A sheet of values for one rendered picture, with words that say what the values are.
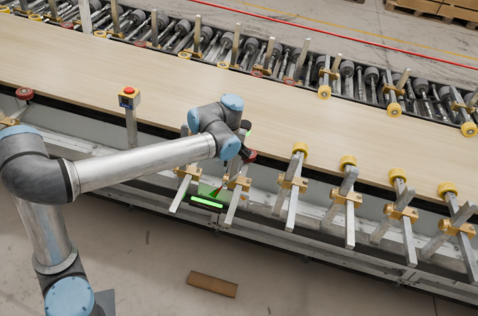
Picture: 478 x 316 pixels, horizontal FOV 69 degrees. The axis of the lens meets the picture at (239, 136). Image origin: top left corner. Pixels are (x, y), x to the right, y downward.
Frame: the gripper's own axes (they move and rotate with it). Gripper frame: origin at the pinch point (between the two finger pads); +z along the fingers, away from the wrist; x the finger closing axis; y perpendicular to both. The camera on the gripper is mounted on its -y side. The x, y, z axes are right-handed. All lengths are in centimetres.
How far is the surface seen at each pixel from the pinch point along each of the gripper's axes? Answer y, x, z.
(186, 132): 20.9, -6.1, -8.7
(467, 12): -302, -588, 74
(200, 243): 11, -20, 101
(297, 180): -32.3, -7.8, 3.9
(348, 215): -56, 3, 5
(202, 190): 10.7, -5.4, 26.6
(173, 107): 41, -44, 11
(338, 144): -53, -49, 11
